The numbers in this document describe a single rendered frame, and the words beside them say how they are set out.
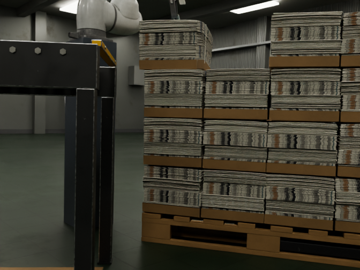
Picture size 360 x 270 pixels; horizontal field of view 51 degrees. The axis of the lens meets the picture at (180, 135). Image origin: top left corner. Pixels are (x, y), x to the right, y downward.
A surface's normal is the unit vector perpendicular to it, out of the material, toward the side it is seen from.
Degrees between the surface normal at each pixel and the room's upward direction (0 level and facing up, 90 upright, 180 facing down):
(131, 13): 105
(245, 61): 90
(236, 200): 90
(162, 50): 98
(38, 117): 90
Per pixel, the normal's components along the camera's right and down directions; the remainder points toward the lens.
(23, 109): 0.67, 0.06
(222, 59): -0.74, 0.01
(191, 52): -0.26, 0.18
